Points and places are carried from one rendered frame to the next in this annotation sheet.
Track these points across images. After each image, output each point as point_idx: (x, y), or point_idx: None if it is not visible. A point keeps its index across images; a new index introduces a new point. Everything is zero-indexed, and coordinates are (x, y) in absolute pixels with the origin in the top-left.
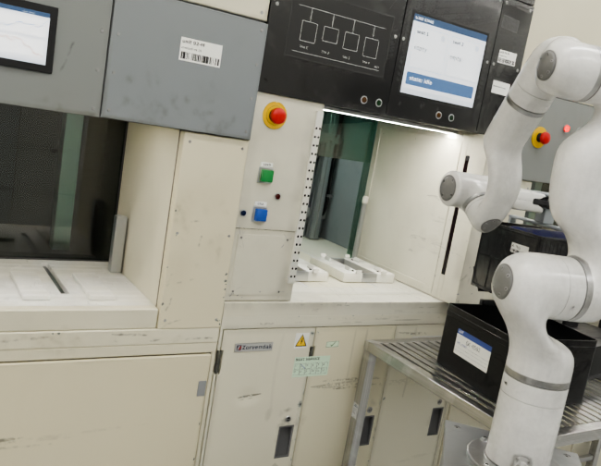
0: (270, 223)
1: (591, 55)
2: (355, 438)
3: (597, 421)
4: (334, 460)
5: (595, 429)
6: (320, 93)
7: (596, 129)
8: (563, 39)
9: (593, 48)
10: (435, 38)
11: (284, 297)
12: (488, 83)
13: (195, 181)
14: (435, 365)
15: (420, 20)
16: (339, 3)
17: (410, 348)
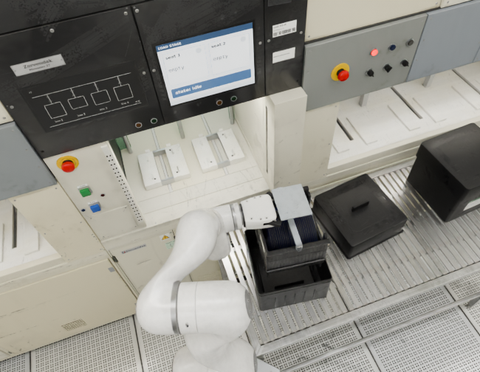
0: (106, 206)
1: (162, 326)
2: (220, 260)
3: (323, 321)
4: (215, 261)
5: (314, 333)
6: (96, 138)
7: (200, 336)
8: (145, 300)
9: (165, 317)
10: (188, 54)
11: (141, 226)
12: (267, 57)
13: (36, 212)
14: (242, 257)
15: (165, 49)
16: (70, 78)
17: (238, 232)
